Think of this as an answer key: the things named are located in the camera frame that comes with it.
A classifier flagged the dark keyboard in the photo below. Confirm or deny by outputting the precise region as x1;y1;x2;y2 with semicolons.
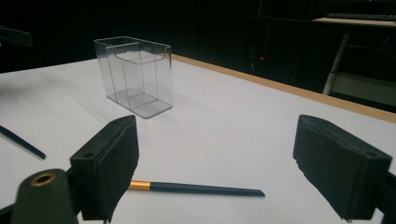
325;12;396;22

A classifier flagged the metal stand leg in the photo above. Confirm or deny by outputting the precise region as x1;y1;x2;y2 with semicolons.
321;33;350;96

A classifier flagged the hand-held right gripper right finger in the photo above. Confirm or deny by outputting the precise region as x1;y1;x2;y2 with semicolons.
292;114;393;222

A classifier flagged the wooden desk in background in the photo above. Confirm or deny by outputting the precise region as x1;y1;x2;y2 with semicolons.
312;17;396;28

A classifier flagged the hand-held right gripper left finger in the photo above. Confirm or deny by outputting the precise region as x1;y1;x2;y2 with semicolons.
69;114;140;224

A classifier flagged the clear plastic divided container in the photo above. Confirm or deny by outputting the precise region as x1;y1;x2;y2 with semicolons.
93;35;174;119

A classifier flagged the grey panel behind table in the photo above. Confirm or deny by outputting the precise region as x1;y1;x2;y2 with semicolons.
329;71;396;108

